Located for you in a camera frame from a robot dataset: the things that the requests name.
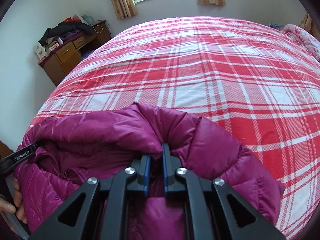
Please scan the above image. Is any magenta quilted down jacket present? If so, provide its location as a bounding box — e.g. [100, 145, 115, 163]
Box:
[15, 103, 285, 239]

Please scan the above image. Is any black clothes pile on desk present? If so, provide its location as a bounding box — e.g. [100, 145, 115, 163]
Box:
[39, 21, 95, 46]

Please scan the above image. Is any person's left hand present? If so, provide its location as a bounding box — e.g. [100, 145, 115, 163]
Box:
[0, 179, 28, 224]

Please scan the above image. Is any brown wooden door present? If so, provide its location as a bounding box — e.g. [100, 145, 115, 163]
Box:
[0, 140, 13, 158]

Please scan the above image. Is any wooden desk with drawers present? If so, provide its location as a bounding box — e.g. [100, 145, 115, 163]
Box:
[40, 20, 111, 86]

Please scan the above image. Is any red flat box on desk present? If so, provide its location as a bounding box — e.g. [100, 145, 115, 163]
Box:
[37, 41, 60, 66]

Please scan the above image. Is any white box on desk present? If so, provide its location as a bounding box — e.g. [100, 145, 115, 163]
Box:
[34, 42, 46, 60]

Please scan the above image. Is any red plaid bed cover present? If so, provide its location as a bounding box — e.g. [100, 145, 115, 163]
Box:
[33, 17, 319, 239]

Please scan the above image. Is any pink folded blanket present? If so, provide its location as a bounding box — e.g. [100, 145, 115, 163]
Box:
[284, 24, 320, 61]

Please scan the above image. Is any side window beige curtain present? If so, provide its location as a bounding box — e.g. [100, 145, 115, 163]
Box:
[299, 13, 319, 40]

